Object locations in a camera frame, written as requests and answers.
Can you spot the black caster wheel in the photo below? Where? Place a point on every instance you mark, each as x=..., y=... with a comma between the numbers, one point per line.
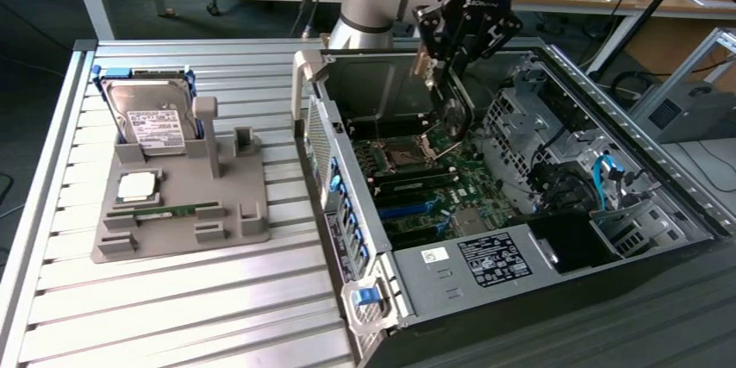
x=213, y=8

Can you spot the grey parts rack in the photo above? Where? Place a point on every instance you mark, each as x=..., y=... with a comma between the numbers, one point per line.
x=184, y=187

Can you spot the blue disk caddy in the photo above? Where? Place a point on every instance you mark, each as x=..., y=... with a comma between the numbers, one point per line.
x=117, y=71

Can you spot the black RAM stick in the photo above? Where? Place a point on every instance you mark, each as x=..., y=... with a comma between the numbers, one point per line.
x=413, y=187

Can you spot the graphics card with metal bracket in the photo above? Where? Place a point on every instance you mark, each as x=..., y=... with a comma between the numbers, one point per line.
x=457, y=114

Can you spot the metal socket cover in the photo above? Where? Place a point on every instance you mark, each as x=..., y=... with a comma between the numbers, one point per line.
x=427, y=140

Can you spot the grey disk bay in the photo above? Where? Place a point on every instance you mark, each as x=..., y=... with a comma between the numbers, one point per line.
x=632, y=230

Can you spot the silver hard disk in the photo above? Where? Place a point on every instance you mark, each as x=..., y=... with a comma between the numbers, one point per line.
x=144, y=105

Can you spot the metal drive cage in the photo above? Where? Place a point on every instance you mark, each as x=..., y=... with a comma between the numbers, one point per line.
x=520, y=152

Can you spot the blue case latch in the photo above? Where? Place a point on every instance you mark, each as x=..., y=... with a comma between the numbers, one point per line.
x=365, y=297

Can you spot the CPU socket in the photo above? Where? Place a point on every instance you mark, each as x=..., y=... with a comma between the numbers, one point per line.
x=405, y=154

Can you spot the black slanted pole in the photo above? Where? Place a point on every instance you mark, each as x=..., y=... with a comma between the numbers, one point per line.
x=649, y=14

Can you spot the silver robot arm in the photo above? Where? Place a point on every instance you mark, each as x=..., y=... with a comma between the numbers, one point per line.
x=368, y=1

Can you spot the green RAM stick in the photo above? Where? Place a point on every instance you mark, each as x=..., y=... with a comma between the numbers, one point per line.
x=167, y=212

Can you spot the grey chipset heatsink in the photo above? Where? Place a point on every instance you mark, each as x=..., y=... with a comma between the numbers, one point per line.
x=471, y=221

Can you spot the blue expansion slot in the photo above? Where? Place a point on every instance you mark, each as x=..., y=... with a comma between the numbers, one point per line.
x=403, y=210

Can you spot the green motherboard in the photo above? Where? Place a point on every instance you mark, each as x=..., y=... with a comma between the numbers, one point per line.
x=477, y=187

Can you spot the silver CPU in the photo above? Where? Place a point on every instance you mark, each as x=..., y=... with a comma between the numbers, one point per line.
x=137, y=187

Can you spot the open black PC case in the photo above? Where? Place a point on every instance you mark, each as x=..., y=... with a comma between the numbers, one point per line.
x=316, y=118

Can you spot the aluminium profile frame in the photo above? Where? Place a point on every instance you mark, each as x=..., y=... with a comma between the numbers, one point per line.
x=709, y=45

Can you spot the grey power supply unit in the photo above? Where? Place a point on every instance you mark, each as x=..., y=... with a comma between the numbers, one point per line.
x=437, y=282

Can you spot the grey machine housing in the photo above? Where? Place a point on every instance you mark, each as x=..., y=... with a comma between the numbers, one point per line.
x=689, y=114

